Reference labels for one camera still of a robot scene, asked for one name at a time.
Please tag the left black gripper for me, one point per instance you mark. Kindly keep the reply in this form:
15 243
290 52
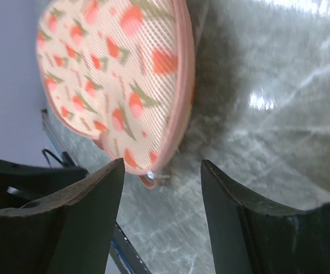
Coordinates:
20 184

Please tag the pink mesh laundry bag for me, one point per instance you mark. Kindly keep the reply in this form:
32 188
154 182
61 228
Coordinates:
121 73

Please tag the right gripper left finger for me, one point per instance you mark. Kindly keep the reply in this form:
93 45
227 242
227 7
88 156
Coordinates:
69 231

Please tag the black base beam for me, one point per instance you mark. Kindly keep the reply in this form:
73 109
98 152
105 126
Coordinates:
125 255

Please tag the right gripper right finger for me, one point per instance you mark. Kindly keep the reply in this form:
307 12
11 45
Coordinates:
250 233

